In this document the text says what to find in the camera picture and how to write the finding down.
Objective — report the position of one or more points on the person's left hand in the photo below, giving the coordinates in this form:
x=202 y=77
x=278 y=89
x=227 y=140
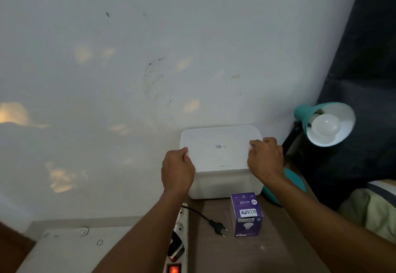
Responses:
x=178 y=172

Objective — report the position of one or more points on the person's right hand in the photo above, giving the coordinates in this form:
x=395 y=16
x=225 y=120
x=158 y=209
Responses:
x=266 y=159

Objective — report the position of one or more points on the person's left thumb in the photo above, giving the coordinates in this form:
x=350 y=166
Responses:
x=185 y=153

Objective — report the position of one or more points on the person's right thumb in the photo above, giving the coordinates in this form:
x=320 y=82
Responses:
x=255 y=144

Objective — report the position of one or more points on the white plastic container lid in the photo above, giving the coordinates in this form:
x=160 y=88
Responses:
x=219 y=149

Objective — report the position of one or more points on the person's right forearm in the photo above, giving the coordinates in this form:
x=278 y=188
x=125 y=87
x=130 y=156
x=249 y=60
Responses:
x=318 y=226

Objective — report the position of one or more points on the person's left forearm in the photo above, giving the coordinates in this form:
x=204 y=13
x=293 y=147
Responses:
x=148 y=235

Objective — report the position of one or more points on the translucent white plastic container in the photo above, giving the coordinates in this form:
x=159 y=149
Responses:
x=222 y=184

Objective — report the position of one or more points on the teal desk lamp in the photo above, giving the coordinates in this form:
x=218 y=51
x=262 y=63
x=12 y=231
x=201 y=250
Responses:
x=304 y=116

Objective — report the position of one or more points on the white power strip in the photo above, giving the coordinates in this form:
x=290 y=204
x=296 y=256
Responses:
x=182 y=220

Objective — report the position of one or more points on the white light bulb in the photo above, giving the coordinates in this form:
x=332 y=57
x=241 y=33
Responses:
x=325 y=125

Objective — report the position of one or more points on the purple light bulb box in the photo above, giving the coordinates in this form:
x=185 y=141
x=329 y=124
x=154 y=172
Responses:
x=246 y=217

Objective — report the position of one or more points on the black and white plug adapter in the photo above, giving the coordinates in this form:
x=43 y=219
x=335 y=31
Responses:
x=175 y=248

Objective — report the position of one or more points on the white round knob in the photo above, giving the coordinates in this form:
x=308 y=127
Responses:
x=84 y=231

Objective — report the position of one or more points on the pale green striped pillow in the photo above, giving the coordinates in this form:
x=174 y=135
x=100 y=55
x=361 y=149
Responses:
x=371 y=211

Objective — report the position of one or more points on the dark grey curtain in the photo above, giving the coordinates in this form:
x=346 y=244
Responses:
x=365 y=65

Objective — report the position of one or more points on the white storage box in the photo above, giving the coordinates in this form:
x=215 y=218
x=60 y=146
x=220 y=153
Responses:
x=74 y=254

